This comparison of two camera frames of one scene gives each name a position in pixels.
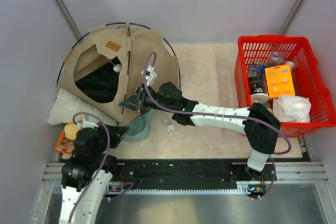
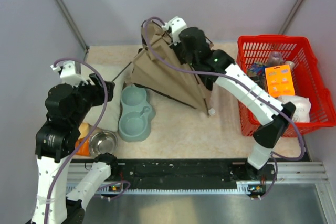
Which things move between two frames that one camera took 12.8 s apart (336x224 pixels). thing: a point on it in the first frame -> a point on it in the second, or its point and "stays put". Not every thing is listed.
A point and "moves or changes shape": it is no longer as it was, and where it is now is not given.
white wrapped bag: [292, 108] stays put
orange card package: [279, 81] stays put
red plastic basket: [308, 80] stays put
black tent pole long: [120, 23] -> [124, 69]
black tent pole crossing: [127, 70] -> [151, 21]
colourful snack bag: [258, 69] stays put
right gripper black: [137, 102] -> [176, 49]
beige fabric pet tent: [104, 66] moves or changes shape
